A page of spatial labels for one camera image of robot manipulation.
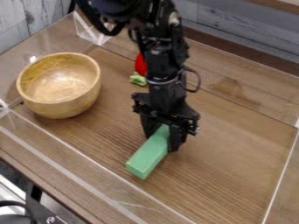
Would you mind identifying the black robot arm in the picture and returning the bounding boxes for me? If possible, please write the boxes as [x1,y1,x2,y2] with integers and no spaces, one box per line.
[74,0,200,152]

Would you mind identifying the clear acrylic corner bracket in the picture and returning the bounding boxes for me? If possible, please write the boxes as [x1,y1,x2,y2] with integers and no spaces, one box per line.
[71,12,110,46]

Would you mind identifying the brown wooden bowl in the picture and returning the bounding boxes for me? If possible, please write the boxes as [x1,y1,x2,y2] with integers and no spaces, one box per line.
[15,52,101,119]

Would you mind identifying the black table leg bracket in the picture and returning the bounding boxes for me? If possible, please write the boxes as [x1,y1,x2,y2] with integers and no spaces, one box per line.
[25,185,67,224]

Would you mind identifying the red plush strawberry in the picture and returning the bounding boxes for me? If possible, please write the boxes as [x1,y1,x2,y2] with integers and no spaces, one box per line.
[129,53,146,87]

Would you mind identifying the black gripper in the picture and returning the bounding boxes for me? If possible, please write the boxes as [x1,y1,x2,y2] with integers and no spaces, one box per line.
[130,93,201,152]

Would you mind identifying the green rectangular block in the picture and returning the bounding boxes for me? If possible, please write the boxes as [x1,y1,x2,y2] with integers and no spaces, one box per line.
[125,125,169,179]

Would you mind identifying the black cable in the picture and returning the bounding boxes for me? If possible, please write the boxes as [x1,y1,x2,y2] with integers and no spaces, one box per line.
[0,199,33,224]

